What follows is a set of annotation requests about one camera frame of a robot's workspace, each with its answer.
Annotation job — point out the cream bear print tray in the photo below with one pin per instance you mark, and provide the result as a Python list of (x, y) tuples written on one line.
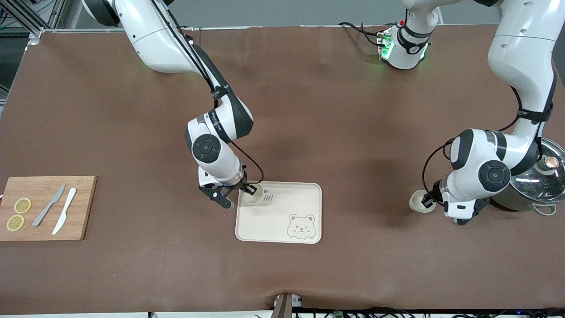
[(273, 225)]

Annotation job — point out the white IKEA cup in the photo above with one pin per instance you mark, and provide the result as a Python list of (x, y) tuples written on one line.
[(417, 203), (252, 197)]

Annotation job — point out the lemon slice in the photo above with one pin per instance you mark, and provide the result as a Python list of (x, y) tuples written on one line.
[(22, 205), (15, 222)]

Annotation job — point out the glass pot lid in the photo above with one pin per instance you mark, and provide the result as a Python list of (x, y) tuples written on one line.
[(547, 181)]

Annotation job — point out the camera mount post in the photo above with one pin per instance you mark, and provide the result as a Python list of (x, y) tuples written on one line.
[(284, 305)]

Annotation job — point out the grey plastic knife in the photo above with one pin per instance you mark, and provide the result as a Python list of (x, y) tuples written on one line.
[(48, 206)]

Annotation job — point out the white plastic knife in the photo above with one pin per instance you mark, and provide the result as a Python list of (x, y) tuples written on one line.
[(65, 210)]

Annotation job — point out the grey electric cooking pot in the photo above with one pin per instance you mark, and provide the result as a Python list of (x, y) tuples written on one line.
[(521, 205)]

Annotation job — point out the aluminium frame profile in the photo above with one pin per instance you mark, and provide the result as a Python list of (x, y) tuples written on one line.
[(26, 17)]

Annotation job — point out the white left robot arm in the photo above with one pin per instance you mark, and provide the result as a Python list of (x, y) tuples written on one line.
[(521, 53)]

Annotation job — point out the wooden cutting board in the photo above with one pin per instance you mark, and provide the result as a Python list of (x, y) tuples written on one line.
[(79, 212)]

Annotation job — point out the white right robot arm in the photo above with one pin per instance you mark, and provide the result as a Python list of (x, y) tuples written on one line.
[(176, 48)]

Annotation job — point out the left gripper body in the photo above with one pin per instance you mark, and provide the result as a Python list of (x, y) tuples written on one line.
[(435, 191)]

